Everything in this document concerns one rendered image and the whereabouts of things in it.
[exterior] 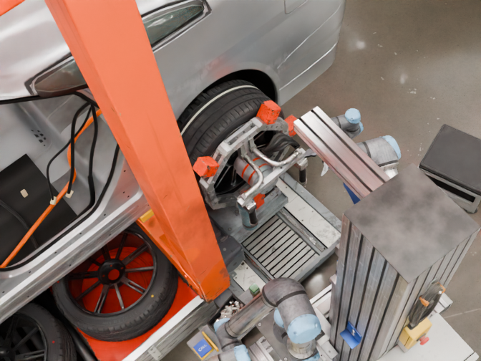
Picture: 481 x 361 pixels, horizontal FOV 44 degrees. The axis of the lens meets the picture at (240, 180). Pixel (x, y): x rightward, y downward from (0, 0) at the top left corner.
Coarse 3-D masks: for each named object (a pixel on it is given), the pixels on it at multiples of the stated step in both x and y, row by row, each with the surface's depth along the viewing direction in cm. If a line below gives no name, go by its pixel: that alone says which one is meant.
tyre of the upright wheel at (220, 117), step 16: (240, 80) 303; (208, 96) 289; (224, 96) 290; (240, 96) 291; (256, 96) 295; (192, 112) 287; (208, 112) 285; (224, 112) 283; (240, 112) 283; (256, 112) 291; (192, 128) 285; (208, 128) 282; (224, 128) 281; (192, 144) 285; (208, 144) 281; (192, 160) 285
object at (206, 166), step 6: (204, 156) 282; (198, 162) 279; (204, 162) 277; (210, 162) 280; (216, 162) 283; (198, 168) 279; (204, 168) 277; (210, 168) 279; (216, 168) 282; (198, 174) 279; (204, 174) 278; (210, 174) 282
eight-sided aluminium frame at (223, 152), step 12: (252, 120) 287; (276, 120) 301; (240, 132) 284; (252, 132) 283; (276, 132) 311; (228, 144) 284; (240, 144) 283; (216, 156) 284; (228, 156) 282; (204, 180) 289; (204, 192) 298; (240, 192) 328; (216, 204) 306; (228, 204) 316
